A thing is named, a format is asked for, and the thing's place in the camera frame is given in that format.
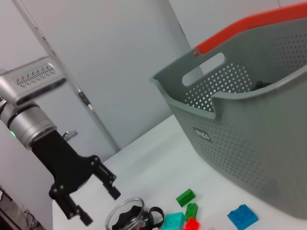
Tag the small red toy brick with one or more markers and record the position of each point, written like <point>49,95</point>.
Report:
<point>192,225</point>

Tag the blue square toy brick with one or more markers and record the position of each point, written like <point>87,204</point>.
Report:
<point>242,218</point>

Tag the green toy brick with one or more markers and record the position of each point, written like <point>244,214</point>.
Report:
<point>191,210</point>
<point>185,197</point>

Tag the metal partition strip with hinge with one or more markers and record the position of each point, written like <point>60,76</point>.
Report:
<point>84,97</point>

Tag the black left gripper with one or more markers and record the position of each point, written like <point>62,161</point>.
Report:
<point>67,167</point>

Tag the teal toy brick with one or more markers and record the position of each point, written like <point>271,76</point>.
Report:
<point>173,221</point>

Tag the grey perforated storage basket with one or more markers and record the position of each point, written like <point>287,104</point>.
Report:
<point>239,155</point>

